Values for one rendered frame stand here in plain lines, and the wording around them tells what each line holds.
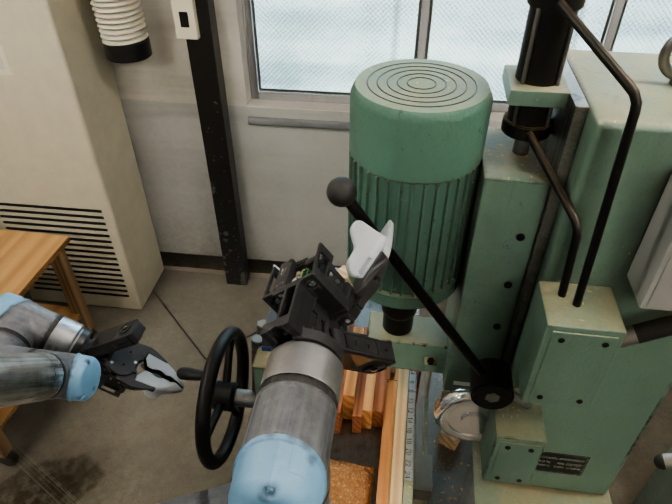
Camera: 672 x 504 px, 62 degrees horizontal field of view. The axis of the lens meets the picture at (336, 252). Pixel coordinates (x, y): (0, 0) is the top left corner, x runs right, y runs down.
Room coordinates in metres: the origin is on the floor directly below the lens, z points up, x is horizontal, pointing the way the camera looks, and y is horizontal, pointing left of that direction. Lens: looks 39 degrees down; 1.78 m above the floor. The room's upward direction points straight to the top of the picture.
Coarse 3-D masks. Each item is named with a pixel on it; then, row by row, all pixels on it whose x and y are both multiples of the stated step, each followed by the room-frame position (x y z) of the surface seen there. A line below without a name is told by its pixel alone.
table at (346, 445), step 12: (360, 324) 0.83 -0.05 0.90; (348, 420) 0.59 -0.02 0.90; (348, 432) 0.57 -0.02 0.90; (372, 432) 0.57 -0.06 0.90; (336, 444) 0.54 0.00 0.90; (348, 444) 0.54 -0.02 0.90; (360, 444) 0.54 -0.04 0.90; (372, 444) 0.54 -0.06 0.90; (336, 456) 0.52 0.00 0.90; (348, 456) 0.52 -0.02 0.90; (360, 456) 0.52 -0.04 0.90; (372, 456) 0.52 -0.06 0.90; (372, 492) 0.46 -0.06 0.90
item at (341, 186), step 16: (336, 192) 0.52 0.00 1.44; (352, 192) 0.53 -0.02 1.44; (352, 208) 0.53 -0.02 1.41; (368, 224) 0.53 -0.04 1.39; (400, 272) 0.52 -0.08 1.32; (416, 288) 0.52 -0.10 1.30; (432, 304) 0.52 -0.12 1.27; (448, 320) 0.52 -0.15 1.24; (448, 336) 0.51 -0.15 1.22; (464, 352) 0.51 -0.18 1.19; (480, 368) 0.50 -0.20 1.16; (496, 368) 0.51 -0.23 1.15; (480, 384) 0.49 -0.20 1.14; (496, 384) 0.48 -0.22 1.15; (512, 384) 0.49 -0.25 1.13; (480, 400) 0.48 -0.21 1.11; (496, 400) 0.48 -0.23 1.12; (512, 400) 0.48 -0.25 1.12
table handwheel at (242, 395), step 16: (224, 336) 0.75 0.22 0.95; (240, 336) 0.81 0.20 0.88; (224, 352) 0.72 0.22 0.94; (240, 352) 0.83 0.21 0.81; (208, 368) 0.67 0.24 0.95; (224, 368) 0.74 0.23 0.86; (240, 368) 0.82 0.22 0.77; (208, 384) 0.64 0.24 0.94; (224, 384) 0.72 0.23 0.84; (240, 384) 0.80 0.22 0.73; (208, 400) 0.62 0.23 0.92; (224, 400) 0.69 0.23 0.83; (240, 400) 0.69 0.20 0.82; (208, 416) 0.60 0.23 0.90; (240, 416) 0.74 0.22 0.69; (208, 432) 0.59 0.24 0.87; (208, 448) 0.58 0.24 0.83; (224, 448) 0.65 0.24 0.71; (208, 464) 0.57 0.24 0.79
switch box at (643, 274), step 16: (656, 208) 0.51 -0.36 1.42; (656, 224) 0.50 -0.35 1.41; (656, 240) 0.48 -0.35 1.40; (640, 256) 0.50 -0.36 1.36; (656, 256) 0.47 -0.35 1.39; (640, 272) 0.49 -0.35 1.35; (656, 272) 0.46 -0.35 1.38; (640, 288) 0.47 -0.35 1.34; (656, 288) 0.46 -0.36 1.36; (640, 304) 0.46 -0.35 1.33; (656, 304) 0.45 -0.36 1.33
